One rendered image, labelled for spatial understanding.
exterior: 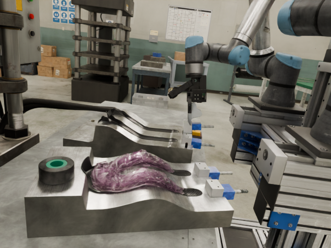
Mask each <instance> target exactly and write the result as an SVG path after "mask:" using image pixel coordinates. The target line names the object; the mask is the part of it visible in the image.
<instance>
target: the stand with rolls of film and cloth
mask: <svg viewBox="0 0 331 248"><path fill-rule="evenodd" d="M235 76H236V78H243V79H254V80H263V79H262V77H256V76H253V75H251V74H249V73H248V72H247V70H246V68H243V67H238V68H237V65H235V66H234V69H233V74H232V81H231V86H230V91H229V96H228V100H226V99H223V101H225V102H226V103H228V104H230V105H232V104H233V103H231V102H230V99H231V94H232V89H233V91H234V92H246V93H260V91H261V87H260V86H249V85H238V84H234V86H233V83H234V78H235Z"/></svg>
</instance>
